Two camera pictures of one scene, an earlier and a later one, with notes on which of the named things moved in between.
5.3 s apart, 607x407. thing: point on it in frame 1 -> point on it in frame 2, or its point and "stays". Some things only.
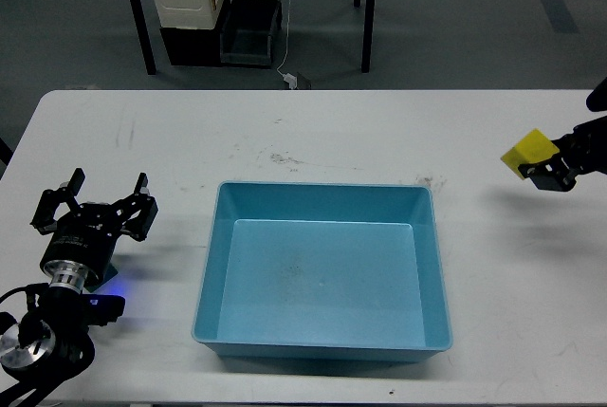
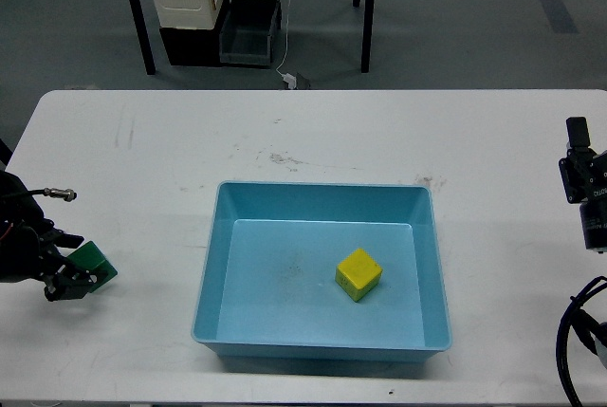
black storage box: [195, 46] stays
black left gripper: [81, 249] -> [30, 252]
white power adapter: [291, 80] stays
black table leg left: [138, 13] stays
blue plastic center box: [322, 272] stays
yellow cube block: [534, 147] -> [358, 274]
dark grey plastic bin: [246, 36] stays
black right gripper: [586, 148] -> [582, 172]
